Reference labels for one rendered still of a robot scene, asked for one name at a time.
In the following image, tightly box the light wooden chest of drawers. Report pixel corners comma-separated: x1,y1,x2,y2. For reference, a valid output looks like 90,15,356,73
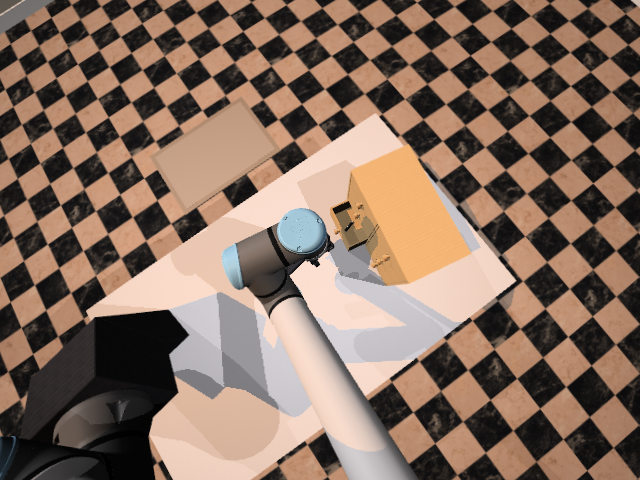
347,144,471,286

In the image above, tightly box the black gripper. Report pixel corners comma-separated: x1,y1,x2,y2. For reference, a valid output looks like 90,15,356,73
309,233,334,268

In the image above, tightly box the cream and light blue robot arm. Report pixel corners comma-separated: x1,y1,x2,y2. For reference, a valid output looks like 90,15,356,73
0,208,419,480

